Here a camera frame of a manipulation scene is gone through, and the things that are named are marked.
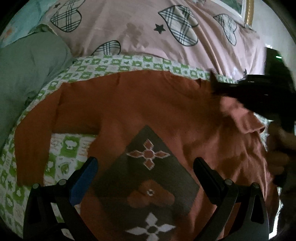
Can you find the rust orange knit sweater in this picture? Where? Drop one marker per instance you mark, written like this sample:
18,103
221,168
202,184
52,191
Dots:
149,126

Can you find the right hand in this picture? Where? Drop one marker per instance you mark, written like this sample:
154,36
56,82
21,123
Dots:
280,152

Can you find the pink quilt with plaid hearts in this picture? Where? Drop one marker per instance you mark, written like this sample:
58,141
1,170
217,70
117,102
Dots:
201,34

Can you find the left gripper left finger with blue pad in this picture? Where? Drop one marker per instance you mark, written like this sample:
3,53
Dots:
50,209

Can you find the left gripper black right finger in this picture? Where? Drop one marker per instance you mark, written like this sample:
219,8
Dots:
251,222

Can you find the light blue floral pillow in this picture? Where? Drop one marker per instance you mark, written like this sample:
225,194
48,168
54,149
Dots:
24,20

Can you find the grey green pillow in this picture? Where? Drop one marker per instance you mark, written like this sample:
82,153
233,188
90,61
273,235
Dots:
26,66

